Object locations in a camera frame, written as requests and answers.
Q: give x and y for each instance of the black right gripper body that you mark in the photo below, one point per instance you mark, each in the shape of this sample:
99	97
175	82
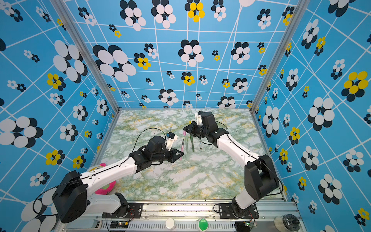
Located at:
199	131

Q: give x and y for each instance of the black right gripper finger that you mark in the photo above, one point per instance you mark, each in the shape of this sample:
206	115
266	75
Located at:
189	126
189	131

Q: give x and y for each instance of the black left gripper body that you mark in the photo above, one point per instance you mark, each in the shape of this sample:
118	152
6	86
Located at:
167	155

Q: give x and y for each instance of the dark green pen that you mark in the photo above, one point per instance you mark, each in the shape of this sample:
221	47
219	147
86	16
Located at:
192	144

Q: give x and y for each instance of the pink pen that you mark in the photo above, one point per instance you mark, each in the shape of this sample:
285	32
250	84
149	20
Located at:
182	147

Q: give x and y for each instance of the light green pen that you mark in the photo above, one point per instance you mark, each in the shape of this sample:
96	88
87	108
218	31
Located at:
186	144

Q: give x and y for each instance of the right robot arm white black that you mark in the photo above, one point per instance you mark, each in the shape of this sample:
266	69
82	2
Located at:
260	178

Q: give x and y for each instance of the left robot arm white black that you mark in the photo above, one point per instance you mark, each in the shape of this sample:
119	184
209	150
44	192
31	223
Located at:
76	194

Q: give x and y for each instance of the white round button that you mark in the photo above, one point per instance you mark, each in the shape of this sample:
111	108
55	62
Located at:
170	224

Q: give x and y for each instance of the plush toy with glasses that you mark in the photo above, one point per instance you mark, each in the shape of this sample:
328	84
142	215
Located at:
108	187

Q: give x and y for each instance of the green push button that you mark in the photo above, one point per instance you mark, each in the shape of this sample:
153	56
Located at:
202	225

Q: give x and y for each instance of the tape roll spool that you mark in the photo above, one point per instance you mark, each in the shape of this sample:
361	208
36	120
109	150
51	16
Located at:
287	223

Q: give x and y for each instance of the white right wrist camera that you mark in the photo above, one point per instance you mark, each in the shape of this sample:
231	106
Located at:
199	118

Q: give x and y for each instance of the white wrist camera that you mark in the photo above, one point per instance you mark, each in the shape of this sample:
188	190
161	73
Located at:
199	118
170	139

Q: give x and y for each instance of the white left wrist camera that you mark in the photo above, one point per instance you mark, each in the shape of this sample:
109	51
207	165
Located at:
170	139

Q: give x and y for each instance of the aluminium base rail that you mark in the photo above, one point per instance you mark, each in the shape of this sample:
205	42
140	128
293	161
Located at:
186	214

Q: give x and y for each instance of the aluminium corner post right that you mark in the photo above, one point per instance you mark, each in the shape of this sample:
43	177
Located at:
278	55

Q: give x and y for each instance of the aluminium corner post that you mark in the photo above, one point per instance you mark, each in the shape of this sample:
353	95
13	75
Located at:
76	36
278	55

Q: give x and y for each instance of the aluminium corner post left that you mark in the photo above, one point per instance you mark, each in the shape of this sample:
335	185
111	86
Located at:
76	36

